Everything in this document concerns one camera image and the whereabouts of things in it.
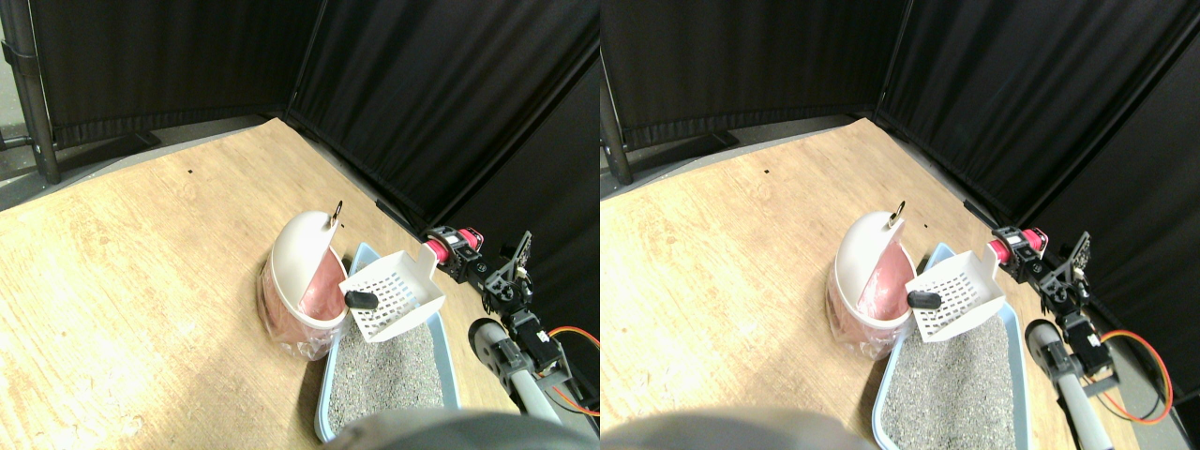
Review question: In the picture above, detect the black curtain stand foot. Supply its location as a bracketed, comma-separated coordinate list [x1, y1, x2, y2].
[964, 199, 1004, 232]
[375, 197, 418, 235]

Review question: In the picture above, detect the grey curtain stand pole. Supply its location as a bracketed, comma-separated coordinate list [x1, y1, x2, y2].
[3, 0, 62, 186]
[600, 56, 631, 186]

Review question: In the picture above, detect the white bin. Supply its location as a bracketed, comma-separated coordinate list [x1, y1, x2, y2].
[259, 201, 350, 362]
[825, 201, 915, 362]

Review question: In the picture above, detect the blue litter tray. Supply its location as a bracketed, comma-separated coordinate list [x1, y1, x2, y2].
[872, 242, 1032, 450]
[314, 242, 462, 443]

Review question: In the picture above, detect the black bracket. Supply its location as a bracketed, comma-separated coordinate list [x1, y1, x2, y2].
[483, 232, 535, 293]
[1041, 232, 1093, 301]

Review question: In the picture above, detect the orange wire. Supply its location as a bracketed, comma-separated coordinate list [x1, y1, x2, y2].
[1097, 330, 1175, 425]
[548, 325, 601, 418]

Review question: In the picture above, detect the white scoop with red handle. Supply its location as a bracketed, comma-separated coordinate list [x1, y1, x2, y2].
[905, 228, 1049, 343]
[337, 228, 484, 343]

